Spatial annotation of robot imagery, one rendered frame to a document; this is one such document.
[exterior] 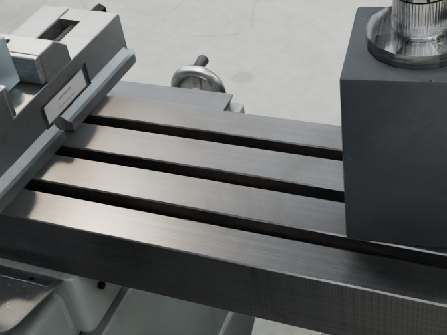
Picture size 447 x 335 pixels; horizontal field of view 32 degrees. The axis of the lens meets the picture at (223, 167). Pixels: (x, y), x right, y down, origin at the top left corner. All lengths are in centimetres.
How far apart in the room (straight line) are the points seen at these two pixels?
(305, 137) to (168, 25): 221
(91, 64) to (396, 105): 47
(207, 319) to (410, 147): 77
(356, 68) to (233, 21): 238
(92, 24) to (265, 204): 37
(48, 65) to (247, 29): 207
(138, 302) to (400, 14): 59
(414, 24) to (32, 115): 46
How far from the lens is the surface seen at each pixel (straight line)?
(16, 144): 89
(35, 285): 88
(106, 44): 101
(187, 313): 127
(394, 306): 72
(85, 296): 91
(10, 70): 92
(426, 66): 64
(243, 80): 265
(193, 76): 149
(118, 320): 104
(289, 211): 78
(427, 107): 64
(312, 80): 261
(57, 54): 93
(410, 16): 64
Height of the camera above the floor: 147
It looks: 40 degrees down
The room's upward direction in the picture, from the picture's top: 10 degrees counter-clockwise
